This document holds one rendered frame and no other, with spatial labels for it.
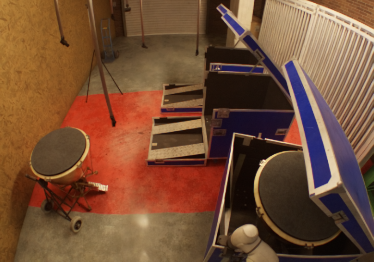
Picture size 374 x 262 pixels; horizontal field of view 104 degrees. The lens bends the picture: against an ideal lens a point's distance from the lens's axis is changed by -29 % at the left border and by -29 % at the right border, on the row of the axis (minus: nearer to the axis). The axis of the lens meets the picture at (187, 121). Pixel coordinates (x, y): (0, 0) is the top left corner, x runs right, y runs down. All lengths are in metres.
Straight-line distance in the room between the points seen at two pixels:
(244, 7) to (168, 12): 3.68
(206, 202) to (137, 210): 0.82
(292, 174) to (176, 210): 1.37
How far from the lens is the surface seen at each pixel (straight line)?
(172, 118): 3.27
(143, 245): 2.32
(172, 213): 2.42
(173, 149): 2.83
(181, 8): 7.68
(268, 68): 1.99
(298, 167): 1.78
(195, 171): 2.72
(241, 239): 1.01
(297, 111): 1.03
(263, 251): 1.05
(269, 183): 1.57
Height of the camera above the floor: 2.21
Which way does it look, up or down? 41 degrees down
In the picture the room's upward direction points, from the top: 1 degrees clockwise
